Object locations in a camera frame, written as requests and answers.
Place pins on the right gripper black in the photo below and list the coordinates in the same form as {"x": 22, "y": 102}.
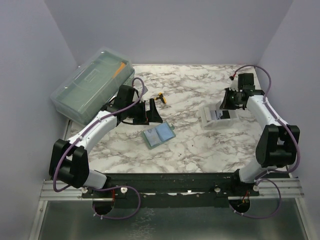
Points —
{"x": 226, "y": 104}

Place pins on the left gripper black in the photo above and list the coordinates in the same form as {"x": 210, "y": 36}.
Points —
{"x": 152, "y": 115}

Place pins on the blue patterned credit card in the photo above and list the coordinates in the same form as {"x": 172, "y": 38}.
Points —
{"x": 220, "y": 114}

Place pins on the white plastic card tray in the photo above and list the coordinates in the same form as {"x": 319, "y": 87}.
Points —
{"x": 217, "y": 124}

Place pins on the green card holder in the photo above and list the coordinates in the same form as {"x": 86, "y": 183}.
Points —
{"x": 165, "y": 132}

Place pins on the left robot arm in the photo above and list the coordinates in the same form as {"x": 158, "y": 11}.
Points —
{"x": 69, "y": 160}

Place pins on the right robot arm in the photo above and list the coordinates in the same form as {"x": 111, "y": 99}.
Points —
{"x": 278, "y": 143}

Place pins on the clear plastic storage box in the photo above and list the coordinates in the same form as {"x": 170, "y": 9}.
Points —
{"x": 92, "y": 85}

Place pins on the yellow handled hex key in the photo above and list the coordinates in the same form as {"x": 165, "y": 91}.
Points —
{"x": 161, "y": 97}

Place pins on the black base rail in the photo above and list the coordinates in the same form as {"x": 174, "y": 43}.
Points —
{"x": 179, "y": 190}

